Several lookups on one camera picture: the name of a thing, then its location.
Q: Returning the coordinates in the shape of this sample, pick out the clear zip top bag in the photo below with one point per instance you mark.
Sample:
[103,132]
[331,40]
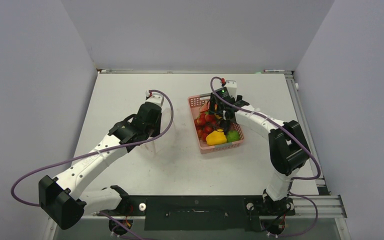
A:
[156,147]

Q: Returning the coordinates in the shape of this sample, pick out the aluminium rail frame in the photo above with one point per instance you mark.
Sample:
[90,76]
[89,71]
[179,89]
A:
[340,222]

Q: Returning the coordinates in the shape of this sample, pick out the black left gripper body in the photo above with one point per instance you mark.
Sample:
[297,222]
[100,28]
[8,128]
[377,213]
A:
[153,130]

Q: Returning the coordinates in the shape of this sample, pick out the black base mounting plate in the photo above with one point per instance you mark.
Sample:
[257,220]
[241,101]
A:
[204,212]

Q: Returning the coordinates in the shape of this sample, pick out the green lime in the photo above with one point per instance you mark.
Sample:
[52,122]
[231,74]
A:
[233,136]

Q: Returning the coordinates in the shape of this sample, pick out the pink plastic basket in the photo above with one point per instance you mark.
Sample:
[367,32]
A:
[195,103]

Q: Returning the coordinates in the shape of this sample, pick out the red strawberry cluster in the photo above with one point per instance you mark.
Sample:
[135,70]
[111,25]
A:
[205,124]

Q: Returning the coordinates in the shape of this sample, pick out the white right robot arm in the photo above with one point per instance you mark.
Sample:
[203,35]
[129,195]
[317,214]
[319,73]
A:
[288,148]

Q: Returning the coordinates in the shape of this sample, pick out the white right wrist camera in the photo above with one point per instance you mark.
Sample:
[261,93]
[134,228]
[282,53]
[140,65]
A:
[231,86]

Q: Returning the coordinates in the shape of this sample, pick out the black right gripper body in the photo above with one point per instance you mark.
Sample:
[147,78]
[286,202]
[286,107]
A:
[213,106]

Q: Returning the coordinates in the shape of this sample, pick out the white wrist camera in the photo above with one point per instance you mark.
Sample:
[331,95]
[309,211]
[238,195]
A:
[154,98]
[231,86]

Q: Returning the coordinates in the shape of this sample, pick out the yellow bell pepper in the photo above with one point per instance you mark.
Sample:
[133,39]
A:
[217,137]

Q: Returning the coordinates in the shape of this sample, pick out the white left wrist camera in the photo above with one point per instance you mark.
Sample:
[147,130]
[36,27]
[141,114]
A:
[154,98]

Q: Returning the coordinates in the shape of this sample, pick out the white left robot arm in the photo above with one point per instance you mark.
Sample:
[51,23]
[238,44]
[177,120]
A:
[64,198]

